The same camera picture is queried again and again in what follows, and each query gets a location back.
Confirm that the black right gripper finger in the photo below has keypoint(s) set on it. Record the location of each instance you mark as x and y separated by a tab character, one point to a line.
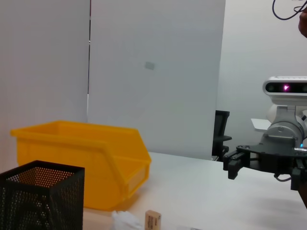
236	163
299	177

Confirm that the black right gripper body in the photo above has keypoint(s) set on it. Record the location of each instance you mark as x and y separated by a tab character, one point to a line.
275	158

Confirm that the small wooden block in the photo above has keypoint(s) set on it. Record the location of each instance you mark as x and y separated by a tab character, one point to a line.
152	221

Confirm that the white paper ball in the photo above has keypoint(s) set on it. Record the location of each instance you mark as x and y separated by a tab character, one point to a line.
124	220

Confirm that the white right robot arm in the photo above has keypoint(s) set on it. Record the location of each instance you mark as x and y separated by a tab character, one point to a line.
283	130

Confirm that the black mesh pen holder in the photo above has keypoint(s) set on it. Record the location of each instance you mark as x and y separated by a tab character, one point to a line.
40	198

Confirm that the black office chair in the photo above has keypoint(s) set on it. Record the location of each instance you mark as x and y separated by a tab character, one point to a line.
220	134

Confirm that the white background tabletop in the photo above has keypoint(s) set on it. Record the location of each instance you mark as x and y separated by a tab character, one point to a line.
260	124

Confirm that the dark brown round object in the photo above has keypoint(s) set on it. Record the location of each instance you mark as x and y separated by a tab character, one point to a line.
303	24

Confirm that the yellow plastic storage bin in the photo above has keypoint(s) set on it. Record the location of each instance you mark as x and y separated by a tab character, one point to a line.
72	153

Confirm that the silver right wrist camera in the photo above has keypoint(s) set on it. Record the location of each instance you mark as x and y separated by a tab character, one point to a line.
285	88

